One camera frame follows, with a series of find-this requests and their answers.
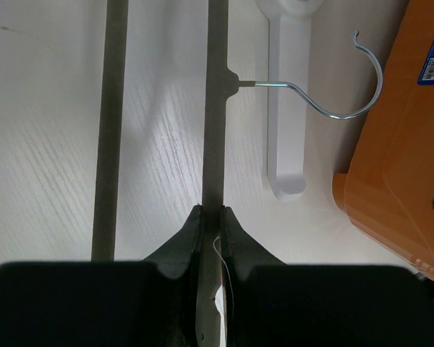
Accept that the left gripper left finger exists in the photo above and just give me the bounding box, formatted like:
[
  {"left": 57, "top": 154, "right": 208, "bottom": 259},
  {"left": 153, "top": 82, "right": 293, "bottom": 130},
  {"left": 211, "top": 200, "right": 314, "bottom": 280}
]
[{"left": 0, "top": 205, "right": 204, "bottom": 346}]

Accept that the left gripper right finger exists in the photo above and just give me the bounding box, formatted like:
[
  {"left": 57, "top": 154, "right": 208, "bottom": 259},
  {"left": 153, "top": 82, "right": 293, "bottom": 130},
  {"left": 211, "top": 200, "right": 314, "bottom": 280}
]
[{"left": 220, "top": 207, "right": 434, "bottom": 346}]

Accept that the orange plastic basket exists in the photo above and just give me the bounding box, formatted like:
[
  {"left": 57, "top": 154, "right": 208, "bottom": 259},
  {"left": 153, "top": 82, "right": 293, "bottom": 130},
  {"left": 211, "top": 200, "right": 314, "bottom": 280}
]
[{"left": 332, "top": 1, "right": 434, "bottom": 281}]

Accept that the white and steel clothes rack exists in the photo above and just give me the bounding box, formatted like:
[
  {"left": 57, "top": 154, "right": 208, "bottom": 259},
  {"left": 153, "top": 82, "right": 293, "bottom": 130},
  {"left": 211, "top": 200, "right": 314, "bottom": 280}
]
[{"left": 257, "top": 1, "right": 323, "bottom": 202}]

